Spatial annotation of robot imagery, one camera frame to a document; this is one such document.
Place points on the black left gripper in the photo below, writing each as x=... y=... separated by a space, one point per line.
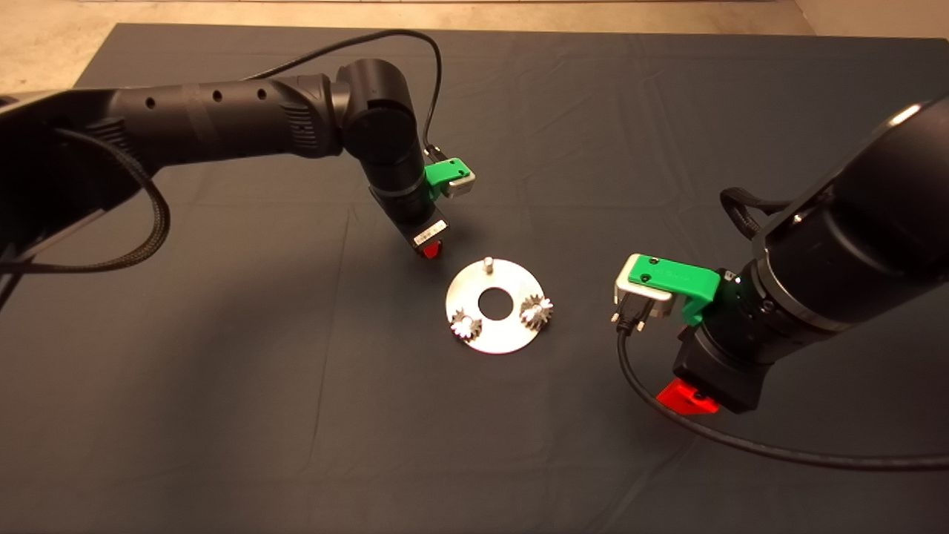
x=422 y=230

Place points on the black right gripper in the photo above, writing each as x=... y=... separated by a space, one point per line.
x=715 y=374

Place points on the small steel planetary gear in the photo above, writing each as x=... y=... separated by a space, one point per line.
x=535 y=311
x=465 y=325

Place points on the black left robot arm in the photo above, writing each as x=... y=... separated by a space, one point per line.
x=222 y=122

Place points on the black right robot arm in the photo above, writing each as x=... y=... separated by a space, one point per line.
x=852 y=245

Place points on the round metal carrier plate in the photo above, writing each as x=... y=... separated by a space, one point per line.
x=497 y=334

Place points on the dark grey table cloth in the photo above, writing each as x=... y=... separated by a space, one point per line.
x=593 y=445

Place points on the green left camera mount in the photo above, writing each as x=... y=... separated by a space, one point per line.
x=442 y=172

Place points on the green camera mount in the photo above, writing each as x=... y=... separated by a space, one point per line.
x=671 y=274
x=442 y=172

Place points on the silver right camera box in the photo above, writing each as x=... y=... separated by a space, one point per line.
x=639 y=293

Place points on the green right camera mount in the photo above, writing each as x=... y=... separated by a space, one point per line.
x=671 y=274

